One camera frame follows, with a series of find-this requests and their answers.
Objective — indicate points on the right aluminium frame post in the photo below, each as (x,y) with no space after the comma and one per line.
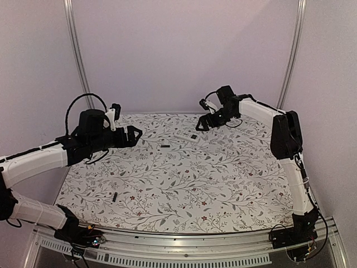
(297,33)

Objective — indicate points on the aluminium front rail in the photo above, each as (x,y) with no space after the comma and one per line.
(124,248)

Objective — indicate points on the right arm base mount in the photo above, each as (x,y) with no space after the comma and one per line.
(300,240)

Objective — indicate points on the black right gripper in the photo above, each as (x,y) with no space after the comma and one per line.
(211,119)

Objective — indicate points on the left aluminium frame post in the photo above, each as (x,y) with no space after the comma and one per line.
(73,35)

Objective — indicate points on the aluminium frame post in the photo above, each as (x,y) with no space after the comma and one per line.
(297,33)
(73,35)

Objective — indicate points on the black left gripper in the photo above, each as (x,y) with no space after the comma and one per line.
(131,142)

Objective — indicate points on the floral patterned table mat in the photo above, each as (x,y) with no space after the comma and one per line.
(226,182)

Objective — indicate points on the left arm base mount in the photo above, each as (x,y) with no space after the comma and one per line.
(77,235)

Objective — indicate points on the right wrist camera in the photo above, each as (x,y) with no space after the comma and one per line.
(208,105)

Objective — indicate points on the white AC remote control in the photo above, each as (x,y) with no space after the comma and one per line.
(188,136)

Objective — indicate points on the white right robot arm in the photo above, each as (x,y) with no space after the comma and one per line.
(285,145)

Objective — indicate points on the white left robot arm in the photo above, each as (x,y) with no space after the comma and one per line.
(96,131)

